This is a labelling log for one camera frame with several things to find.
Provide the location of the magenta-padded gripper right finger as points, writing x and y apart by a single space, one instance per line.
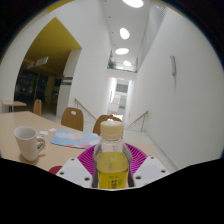
150 170

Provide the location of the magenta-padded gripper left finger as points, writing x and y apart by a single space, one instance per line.
75 171

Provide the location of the yellow drink bottle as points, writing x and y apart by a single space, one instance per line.
112 166

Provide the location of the flat round red coaster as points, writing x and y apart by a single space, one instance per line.
55 170

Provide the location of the white sticker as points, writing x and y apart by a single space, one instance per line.
52 129
44 132

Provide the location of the wooden chair with round cutout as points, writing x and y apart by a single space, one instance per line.
71 120
100 125

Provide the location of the wooden stair handrail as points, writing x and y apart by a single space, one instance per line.
86 109
140 117

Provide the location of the white ceramic mug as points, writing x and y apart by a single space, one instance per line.
28 145

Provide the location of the small distant wooden chair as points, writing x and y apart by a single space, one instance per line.
37 108

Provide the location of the light wooden side table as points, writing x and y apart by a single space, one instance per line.
15 103

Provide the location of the green potted plant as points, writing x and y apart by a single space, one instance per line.
112 64

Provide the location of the white hanging sign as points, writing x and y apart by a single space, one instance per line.
38 62

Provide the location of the round ceiling lights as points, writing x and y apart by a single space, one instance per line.
124 33

